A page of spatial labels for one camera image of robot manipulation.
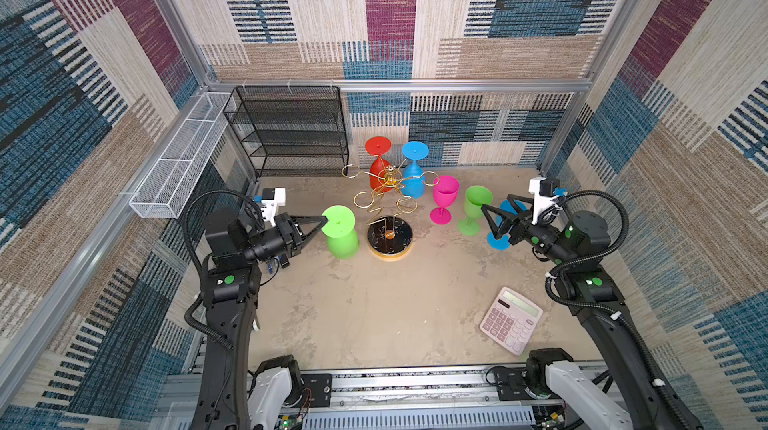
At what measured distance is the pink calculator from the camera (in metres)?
0.81

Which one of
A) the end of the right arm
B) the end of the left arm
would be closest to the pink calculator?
the end of the right arm

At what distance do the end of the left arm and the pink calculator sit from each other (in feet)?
1.78

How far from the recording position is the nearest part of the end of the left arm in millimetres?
579

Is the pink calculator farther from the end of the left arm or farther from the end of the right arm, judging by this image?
the end of the left arm
